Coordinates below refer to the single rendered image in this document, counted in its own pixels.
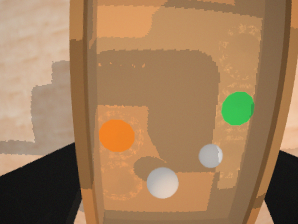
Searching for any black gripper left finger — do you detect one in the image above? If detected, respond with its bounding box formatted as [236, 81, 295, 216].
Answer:
[0, 142, 82, 224]

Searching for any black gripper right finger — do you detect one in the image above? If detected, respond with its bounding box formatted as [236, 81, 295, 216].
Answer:
[264, 150, 298, 224]

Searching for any wooden ball maze tray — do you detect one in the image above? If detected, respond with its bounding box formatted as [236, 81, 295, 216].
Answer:
[69, 0, 298, 224]

